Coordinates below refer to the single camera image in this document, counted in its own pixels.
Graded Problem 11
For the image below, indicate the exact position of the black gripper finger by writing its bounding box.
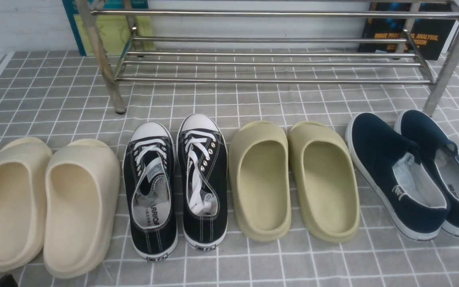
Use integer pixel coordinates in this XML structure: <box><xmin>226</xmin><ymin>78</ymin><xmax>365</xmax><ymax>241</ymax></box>
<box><xmin>0</xmin><ymin>274</ymin><xmax>19</xmax><ymax>287</ymax></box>

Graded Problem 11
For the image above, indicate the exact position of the black canvas sneaker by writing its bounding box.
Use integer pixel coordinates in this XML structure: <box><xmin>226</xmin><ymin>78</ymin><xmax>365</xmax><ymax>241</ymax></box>
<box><xmin>176</xmin><ymin>113</ymin><xmax>228</xmax><ymax>251</ymax></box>
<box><xmin>122</xmin><ymin>122</ymin><xmax>179</xmax><ymax>261</ymax></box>

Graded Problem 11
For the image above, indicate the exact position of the steel shoe rack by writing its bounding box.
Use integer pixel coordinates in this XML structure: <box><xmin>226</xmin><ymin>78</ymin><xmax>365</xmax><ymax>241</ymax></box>
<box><xmin>75</xmin><ymin>0</ymin><xmax>459</xmax><ymax>116</ymax></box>

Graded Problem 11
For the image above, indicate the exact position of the navy slip-on shoe left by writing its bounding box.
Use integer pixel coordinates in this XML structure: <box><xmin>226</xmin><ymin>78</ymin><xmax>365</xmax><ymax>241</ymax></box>
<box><xmin>345</xmin><ymin>112</ymin><xmax>449</xmax><ymax>242</ymax></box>

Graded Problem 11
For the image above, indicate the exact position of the navy slip-on shoe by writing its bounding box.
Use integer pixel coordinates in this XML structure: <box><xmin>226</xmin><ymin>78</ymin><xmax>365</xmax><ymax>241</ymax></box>
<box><xmin>345</xmin><ymin>112</ymin><xmax>449</xmax><ymax>242</ymax></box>
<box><xmin>394</xmin><ymin>110</ymin><xmax>459</xmax><ymax>238</ymax></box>

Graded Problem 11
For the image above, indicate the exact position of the navy slip-on shoe right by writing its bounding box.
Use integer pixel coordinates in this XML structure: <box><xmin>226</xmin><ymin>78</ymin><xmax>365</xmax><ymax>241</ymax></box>
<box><xmin>394</xmin><ymin>110</ymin><xmax>459</xmax><ymax>238</ymax></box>

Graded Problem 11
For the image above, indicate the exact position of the cream slipper far left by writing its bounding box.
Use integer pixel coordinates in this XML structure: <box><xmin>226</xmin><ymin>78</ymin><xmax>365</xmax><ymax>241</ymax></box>
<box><xmin>0</xmin><ymin>137</ymin><xmax>53</xmax><ymax>272</ymax></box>

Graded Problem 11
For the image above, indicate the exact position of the cream slipper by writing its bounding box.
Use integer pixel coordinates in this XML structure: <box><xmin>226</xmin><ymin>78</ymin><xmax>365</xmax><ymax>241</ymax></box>
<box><xmin>43</xmin><ymin>139</ymin><xmax>121</xmax><ymax>279</ymax></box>
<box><xmin>0</xmin><ymin>137</ymin><xmax>53</xmax><ymax>272</ymax></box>

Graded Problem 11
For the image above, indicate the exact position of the teal green book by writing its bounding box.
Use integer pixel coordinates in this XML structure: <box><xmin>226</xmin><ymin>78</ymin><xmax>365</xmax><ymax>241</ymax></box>
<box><xmin>62</xmin><ymin>0</ymin><xmax>153</xmax><ymax>57</ymax></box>

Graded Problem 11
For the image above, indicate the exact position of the olive green slipper left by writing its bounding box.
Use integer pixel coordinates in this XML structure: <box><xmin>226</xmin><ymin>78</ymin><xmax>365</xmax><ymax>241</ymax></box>
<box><xmin>228</xmin><ymin>121</ymin><xmax>291</xmax><ymax>242</ymax></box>

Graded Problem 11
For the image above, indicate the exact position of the olive green slipper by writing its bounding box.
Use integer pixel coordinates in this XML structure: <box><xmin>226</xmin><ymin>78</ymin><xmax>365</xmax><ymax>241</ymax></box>
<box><xmin>228</xmin><ymin>121</ymin><xmax>291</xmax><ymax>242</ymax></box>
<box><xmin>287</xmin><ymin>121</ymin><xmax>360</xmax><ymax>243</ymax></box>

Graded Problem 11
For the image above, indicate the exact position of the olive green slipper right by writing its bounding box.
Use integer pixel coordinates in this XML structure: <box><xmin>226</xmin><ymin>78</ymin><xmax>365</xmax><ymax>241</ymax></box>
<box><xmin>287</xmin><ymin>121</ymin><xmax>360</xmax><ymax>243</ymax></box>

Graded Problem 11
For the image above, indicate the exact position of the black orange book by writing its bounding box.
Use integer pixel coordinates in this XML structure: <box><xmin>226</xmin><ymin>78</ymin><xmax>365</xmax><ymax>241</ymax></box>
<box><xmin>357</xmin><ymin>2</ymin><xmax>455</xmax><ymax>61</ymax></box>

